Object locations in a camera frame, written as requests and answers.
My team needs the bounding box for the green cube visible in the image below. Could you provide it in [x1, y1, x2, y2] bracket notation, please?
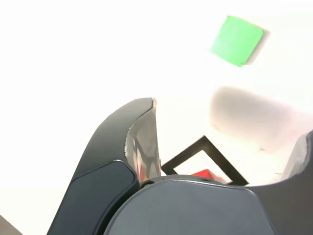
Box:
[209, 15, 265, 68]

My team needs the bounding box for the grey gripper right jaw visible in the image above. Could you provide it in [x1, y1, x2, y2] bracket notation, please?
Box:
[105, 130, 313, 235]

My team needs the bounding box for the black tape square outline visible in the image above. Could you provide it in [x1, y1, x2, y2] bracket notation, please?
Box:
[161, 136, 249, 187]

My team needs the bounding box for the red cube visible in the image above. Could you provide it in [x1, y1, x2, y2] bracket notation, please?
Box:
[190, 168, 217, 180]

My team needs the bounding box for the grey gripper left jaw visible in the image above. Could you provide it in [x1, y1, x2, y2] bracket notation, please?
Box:
[46, 97, 162, 235]

